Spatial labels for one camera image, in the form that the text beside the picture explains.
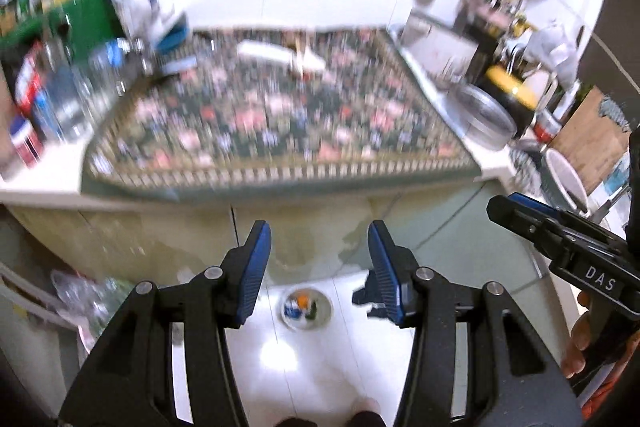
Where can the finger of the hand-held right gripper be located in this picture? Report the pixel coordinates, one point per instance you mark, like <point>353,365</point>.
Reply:
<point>520,222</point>
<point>535,208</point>

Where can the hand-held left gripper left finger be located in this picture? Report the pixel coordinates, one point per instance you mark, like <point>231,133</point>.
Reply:
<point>255,269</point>

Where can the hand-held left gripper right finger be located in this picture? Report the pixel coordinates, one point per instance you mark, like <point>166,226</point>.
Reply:
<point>385,277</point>

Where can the white floor bowl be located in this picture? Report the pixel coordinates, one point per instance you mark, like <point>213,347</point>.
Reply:
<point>305,324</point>

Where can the person's right forearm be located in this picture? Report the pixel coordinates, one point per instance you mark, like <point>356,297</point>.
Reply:
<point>615,387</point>

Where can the person's right hand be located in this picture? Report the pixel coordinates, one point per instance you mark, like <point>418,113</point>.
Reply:
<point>580,337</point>

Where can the black cloth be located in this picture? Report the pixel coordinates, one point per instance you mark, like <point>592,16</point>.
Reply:
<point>362,296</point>

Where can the white bowl with dark inside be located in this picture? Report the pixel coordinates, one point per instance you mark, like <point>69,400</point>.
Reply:
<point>562,177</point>

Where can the grey rag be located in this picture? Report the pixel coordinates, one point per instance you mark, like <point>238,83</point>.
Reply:
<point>527,164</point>

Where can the wooden cutting board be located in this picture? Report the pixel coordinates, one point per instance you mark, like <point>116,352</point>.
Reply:
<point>585,147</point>

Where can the red lidded jar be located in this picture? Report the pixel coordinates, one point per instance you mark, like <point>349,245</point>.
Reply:
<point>548,124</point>

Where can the steel basin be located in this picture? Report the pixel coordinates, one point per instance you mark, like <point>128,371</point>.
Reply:
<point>485,117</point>

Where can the black and yellow pot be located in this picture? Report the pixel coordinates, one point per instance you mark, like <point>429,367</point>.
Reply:
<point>515,89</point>

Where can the striped grey glove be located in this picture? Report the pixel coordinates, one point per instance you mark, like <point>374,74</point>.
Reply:
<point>612,112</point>

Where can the dark shoe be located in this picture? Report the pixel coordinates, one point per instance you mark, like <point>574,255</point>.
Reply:
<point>366,419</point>
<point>296,423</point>

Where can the floral cloth mat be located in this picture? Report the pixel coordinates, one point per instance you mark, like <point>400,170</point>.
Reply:
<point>280,122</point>

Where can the grey cloth with white tag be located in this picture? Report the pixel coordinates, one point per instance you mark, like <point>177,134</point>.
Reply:
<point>557,54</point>

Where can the grey plastic bag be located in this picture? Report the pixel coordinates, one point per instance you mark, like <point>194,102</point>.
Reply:
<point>85,302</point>

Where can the white cooking pot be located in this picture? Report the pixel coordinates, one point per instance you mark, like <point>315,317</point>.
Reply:
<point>440,47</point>

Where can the pink utensil holder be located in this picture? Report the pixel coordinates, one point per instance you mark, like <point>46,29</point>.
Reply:
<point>482,22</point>

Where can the glass mug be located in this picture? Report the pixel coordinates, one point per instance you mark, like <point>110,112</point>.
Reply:
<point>110,72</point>

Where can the clear water bottle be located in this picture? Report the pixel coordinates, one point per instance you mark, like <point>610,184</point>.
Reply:
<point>60,112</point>

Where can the red snack packet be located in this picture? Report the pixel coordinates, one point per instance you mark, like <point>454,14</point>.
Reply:
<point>30,77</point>

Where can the green storage cabinet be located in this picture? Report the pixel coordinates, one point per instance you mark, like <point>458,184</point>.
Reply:
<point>90,19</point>

